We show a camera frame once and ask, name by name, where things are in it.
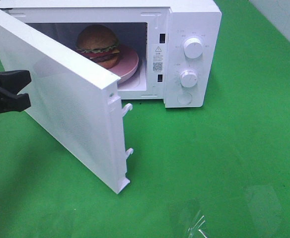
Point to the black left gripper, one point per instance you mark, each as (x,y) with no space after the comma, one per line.
(11,83)

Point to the white microwave door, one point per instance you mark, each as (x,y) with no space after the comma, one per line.
(74,99)

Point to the burger with lettuce and tomato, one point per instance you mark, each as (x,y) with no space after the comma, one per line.
(99,44)

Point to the pink round plate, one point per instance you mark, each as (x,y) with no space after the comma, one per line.
(127,64)

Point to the round white door release button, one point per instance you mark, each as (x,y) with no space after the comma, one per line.
(184,98)

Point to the warning label with QR code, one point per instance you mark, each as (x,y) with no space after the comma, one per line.
(157,58)

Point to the white microwave oven body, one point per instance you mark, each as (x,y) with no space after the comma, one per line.
(138,24)

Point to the lower white microwave knob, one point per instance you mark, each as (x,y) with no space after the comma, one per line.
(188,78)

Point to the white microwave knob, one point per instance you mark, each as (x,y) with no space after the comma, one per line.
(193,48)
(188,78)

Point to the upper white microwave knob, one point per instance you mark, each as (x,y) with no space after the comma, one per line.
(193,48)

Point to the clear tape strip on table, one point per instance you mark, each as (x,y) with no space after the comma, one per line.
(197,227)

